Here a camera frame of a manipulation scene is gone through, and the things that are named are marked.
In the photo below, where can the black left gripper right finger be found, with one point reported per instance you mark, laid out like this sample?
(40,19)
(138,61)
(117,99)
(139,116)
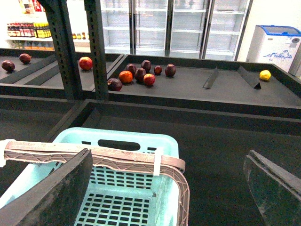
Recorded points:
(276,192)

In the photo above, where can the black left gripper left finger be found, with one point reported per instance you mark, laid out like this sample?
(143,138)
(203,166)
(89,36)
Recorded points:
(54,201)

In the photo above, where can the brown basket handle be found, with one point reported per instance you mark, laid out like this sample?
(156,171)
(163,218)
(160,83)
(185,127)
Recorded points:
(115,159)

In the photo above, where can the light blue plastic basket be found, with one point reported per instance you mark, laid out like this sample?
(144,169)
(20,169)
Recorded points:
(113,198)

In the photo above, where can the red yellow apple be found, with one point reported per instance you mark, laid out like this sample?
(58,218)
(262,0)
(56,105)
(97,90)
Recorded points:
(149,79)

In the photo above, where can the dark red apple front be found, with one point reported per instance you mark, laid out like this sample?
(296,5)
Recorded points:
(114,84)

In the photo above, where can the dark red apple far left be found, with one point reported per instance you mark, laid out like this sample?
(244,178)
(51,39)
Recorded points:
(8,65)

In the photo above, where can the dark red apple back left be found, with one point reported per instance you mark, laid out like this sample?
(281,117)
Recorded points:
(25,58)

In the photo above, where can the dark red apple middle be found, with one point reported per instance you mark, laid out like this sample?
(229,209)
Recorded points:
(139,75)

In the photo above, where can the dark red apple right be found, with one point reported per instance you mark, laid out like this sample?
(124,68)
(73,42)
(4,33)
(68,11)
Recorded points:
(170,70)

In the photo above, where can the small dark red apple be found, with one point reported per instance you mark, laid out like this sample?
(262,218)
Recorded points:
(158,70)

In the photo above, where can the black lower display tray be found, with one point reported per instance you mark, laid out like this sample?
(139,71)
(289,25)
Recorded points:
(213,145)

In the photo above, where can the white zip tie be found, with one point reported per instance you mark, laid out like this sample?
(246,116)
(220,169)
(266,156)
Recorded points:
(157,161)

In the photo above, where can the black divider strip right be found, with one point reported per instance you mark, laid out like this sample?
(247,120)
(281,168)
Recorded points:
(255,84)

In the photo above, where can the black divider strip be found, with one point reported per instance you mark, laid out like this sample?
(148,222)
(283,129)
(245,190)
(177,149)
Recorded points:
(210,81)
(255,84)

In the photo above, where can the yellow lemon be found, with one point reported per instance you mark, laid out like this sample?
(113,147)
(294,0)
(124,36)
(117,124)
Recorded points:
(265,75)

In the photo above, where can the black upper display tray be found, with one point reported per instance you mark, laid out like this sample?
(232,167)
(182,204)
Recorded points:
(278,97)

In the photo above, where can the black divider strip left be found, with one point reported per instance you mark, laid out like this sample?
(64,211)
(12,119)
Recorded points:
(210,81)

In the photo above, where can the orange red fruit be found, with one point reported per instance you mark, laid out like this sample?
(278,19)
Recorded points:
(125,77)

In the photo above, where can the white blue chest freezer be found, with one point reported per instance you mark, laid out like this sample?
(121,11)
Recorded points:
(273,44)

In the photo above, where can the shelf of sauce bottles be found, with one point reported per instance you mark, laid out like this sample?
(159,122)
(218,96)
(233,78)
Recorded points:
(29,30)

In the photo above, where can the glass door refrigerator row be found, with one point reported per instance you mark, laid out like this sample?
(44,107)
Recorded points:
(203,29)

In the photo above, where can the bright red apple behind post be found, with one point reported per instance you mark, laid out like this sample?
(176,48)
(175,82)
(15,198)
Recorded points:
(85,63)

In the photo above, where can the black metal rack post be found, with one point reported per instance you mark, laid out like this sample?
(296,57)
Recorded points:
(97,48)
(59,24)

